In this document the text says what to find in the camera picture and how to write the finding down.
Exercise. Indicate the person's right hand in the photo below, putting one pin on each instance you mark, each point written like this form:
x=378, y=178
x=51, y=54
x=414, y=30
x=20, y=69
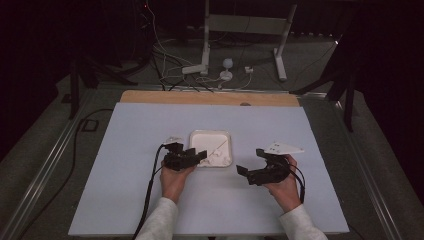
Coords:
x=285, y=193

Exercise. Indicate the white metal stand frame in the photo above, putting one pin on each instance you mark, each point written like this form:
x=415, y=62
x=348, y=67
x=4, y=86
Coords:
x=246, y=24

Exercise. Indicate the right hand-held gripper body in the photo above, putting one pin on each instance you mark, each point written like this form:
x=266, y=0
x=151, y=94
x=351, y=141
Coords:
x=270, y=175

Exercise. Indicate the white plug adapter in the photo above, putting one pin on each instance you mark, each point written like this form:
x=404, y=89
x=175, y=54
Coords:
x=248, y=70

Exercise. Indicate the white power strip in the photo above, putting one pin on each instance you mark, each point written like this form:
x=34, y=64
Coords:
x=194, y=69

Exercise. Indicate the pale blue table mat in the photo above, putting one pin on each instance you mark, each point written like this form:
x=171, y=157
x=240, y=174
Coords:
x=133, y=133

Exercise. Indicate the metal floor rail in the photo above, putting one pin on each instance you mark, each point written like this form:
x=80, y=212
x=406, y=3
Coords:
x=43, y=173
x=373, y=186

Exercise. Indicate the small white round lamp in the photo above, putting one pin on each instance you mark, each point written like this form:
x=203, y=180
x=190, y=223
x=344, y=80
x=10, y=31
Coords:
x=227, y=68

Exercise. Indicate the person's left hand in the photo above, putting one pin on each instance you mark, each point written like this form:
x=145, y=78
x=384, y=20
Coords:
x=173, y=183

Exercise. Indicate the white square plate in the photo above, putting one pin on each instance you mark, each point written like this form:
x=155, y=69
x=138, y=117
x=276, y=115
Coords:
x=206, y=141

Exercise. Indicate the black tripod stand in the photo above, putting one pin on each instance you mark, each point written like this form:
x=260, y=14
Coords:
x=349, y=100
x=74, y=90

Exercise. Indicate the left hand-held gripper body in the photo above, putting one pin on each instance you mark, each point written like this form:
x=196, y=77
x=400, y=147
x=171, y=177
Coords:
x=176, y=160

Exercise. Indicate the black square floor socket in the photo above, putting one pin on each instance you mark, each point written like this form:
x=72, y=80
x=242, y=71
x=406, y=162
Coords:
x=89, y=125

